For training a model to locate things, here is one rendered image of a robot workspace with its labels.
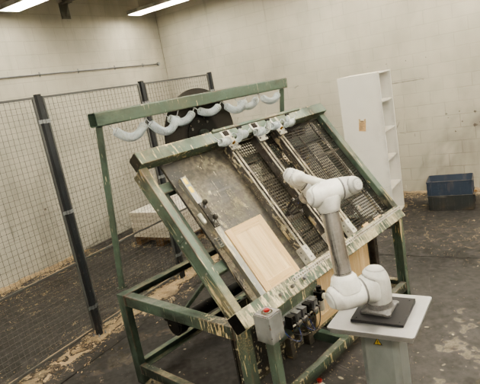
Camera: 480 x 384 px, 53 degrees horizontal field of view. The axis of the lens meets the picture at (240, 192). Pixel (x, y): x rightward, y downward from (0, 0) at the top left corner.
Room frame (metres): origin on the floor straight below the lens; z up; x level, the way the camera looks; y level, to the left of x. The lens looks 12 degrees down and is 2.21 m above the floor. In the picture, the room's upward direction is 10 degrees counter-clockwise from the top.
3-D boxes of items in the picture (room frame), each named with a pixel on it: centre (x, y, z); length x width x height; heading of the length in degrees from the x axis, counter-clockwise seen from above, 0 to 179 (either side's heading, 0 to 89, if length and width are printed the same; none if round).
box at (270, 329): (2.57, -0.03, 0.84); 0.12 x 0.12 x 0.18; 45
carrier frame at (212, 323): (3.91, -0.15, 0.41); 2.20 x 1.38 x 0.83; 135
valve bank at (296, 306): (2.93, -0.29, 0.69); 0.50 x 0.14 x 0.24; 135
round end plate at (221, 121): (4.13, 0.22, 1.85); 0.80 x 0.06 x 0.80; 135
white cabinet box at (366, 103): (6.96, -2.01, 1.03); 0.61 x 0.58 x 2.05; 146
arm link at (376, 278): (2.66, -0.69, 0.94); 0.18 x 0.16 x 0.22; 105
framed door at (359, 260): (3.84, -0.73, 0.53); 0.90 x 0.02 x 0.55; 135
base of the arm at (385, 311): (2.68, -0.71, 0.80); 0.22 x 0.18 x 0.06; 143
